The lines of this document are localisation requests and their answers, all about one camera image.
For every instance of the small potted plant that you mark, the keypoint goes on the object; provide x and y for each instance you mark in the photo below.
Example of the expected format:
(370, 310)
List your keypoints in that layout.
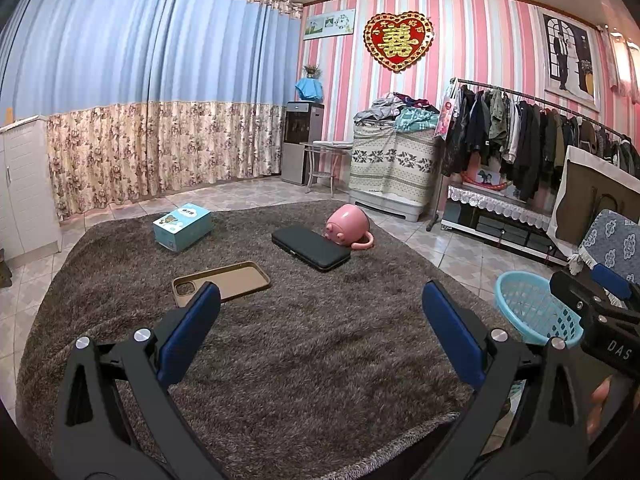
(311, 71)

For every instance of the patterned cloth covered chest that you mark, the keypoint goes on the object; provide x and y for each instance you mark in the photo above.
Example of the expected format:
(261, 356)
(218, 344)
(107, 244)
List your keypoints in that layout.
(390, 160)

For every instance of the black flat case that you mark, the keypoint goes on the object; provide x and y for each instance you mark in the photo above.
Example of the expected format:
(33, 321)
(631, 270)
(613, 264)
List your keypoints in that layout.
(310, 247)

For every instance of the row of hanging clothes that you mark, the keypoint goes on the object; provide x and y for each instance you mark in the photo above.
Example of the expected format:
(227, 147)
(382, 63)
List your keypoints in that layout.
(525, 135)

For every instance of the person's right hand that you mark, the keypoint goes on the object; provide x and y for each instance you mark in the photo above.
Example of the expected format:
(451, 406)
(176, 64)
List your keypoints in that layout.
(600, 395)

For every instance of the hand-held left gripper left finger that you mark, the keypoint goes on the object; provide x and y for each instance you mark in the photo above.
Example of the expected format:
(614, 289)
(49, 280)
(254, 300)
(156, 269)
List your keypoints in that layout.
(190, 330)

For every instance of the small wall picture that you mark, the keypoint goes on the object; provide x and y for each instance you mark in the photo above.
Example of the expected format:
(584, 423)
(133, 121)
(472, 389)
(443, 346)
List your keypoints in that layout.
(330, 24)

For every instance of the pink curtain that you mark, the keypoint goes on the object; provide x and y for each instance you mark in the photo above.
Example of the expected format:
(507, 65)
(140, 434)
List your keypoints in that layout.
(625, 65)

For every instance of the pink pig-shaped cup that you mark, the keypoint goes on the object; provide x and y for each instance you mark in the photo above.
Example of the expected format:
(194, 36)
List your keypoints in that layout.
(347, 222)

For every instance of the low cabinet with lace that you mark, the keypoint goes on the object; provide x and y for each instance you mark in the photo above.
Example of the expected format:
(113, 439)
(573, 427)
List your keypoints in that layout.
(490, 220)

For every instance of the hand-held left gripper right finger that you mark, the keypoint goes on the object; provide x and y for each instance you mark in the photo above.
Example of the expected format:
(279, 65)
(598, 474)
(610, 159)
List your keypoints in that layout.
(455, 335)

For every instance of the small metal side table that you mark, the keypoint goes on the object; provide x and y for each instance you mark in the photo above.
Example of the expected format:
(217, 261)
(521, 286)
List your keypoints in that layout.
(320, 175)

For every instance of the grey water dispenser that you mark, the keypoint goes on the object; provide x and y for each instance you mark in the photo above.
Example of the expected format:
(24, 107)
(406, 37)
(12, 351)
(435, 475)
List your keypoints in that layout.
(295, 140)

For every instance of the brown framed board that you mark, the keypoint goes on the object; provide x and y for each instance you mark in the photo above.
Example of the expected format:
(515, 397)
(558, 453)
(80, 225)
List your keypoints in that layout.
(585, 205)

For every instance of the grey shaggy rug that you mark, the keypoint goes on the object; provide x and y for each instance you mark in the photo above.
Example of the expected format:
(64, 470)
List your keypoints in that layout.
(300, 360)

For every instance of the blue and floral curtain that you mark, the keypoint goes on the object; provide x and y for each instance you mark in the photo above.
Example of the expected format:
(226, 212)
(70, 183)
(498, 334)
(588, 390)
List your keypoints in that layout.
(150, 60)

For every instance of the brown phone case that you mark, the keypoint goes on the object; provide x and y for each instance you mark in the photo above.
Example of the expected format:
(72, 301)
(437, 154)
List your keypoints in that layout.
(230, 282)

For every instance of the metal clothes rack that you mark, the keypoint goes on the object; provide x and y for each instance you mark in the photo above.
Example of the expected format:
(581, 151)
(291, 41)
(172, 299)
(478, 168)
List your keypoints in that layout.
(500, 91)

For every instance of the blue cloth cover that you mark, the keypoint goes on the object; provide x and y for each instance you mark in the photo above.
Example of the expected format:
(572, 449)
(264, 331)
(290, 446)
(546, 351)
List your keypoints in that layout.
(309, 89)

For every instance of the red heart wall decoration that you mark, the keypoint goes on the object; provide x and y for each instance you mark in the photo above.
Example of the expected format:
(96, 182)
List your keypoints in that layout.
(397, 42)

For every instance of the pink hanging bag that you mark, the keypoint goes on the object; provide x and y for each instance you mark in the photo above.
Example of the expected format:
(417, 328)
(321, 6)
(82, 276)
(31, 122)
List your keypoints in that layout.
(445, 115)

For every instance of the light blue plastic basket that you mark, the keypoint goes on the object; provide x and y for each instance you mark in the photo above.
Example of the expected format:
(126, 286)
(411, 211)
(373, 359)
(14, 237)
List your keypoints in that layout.
(525, 305)

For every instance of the light blue cardboard box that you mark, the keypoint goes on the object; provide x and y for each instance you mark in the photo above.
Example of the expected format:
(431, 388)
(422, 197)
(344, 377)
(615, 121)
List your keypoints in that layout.
(182, 225)

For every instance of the wedding wall poster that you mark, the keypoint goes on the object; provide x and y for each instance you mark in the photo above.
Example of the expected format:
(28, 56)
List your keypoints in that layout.
(567, 55)

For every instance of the small wooden stool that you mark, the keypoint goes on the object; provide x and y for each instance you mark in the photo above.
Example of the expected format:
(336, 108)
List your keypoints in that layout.
(4, 272)

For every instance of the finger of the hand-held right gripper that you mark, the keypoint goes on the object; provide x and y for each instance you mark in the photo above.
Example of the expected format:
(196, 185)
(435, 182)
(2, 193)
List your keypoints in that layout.
(611, 280)
(575, 292)

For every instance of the pile of clothes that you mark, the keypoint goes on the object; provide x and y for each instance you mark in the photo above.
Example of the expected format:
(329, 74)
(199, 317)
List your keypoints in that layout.
(410, 117)

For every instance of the white cabinet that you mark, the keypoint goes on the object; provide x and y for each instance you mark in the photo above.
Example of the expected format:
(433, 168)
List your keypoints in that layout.
(25, 185)

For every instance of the blue patterned cushion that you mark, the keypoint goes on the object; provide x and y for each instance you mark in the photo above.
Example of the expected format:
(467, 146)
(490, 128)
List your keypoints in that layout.
(615, 245)

